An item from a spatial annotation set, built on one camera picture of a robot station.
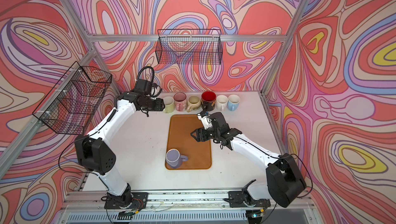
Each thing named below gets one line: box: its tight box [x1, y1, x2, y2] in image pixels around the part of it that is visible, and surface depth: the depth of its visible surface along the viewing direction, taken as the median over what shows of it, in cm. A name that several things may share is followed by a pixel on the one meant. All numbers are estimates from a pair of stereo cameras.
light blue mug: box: [227, 93, 241, 112], surface depth 104 cm
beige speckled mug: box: [186, 94, 202, 113], surface depth 106 cm
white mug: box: [216, 94, 229, 111], surface depth 104 cm
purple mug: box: [165, 148, 189, 169], surface depth 82 cm
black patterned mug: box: [201, 90, 217, 112], surface depth 104 cm
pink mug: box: [173, 91, 188, 112], surface depth 104 cm
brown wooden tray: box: [166, 114, 212, 170], surface depth 90 cm
